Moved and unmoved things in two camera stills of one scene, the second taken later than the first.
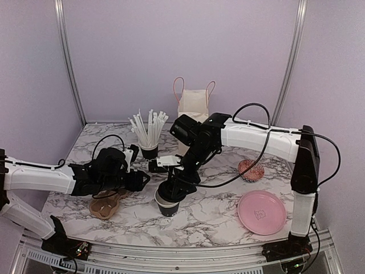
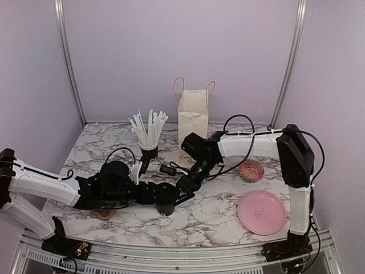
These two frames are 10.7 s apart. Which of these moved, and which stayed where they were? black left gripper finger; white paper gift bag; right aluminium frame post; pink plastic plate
Moved: black left gripper finger
Stayed: white paper gift bag; right aluminium frame post; pink plastic plate
